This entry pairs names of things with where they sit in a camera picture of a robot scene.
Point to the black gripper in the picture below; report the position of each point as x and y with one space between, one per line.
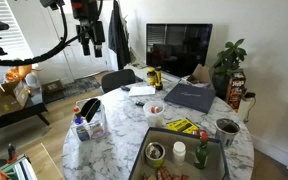
91 29

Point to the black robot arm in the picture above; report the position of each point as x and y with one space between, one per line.
84 8

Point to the orange plush toy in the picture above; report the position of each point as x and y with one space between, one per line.
17 73

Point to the clear storage cup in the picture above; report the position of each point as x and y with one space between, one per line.
153 116

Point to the dark hanging jacket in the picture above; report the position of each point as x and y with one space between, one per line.
118 36

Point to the dark grey chair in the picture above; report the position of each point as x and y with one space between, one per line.
117 80

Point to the grey patterned rug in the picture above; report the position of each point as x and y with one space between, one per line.
77 86

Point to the black remote control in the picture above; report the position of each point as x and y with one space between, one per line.
125 88

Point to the small brown cardboard box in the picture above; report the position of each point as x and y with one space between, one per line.
52 86

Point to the black curved headband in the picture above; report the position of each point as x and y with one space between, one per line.
90 108

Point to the white paper pad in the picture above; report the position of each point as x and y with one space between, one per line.
142 91

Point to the yellow lidded bottle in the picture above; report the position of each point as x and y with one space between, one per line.
151 77

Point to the black and yellow bottle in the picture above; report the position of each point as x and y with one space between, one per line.
158 80

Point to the clear plastic organizer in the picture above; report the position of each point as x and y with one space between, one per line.
95 128

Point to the blue capped white bottle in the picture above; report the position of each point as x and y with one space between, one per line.
81 129

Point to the black flat screen television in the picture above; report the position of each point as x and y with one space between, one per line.
179 48

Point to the open cardboard box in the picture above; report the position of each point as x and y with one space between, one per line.
9 96

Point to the black low table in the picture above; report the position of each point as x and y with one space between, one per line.
14 113

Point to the dark blue flat box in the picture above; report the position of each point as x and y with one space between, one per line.
190 96

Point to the brown paper bag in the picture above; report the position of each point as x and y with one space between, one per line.
200 75

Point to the yellow booklet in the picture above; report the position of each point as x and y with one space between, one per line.
182 125

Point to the open tin can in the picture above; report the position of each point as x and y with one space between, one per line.
155 154

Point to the white pill bottle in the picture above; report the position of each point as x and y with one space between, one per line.
179 152

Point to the green potted plant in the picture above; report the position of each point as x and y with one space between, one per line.
229 61

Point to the red snack packets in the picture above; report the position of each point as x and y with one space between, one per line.
165 175

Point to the red jenga box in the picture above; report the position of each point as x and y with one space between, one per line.
236 90

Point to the green bottle red cap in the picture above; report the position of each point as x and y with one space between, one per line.
201 155

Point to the grey cardboard box tray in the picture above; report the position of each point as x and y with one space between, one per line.
184 173

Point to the grey metal pot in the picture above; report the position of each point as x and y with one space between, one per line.
226 131

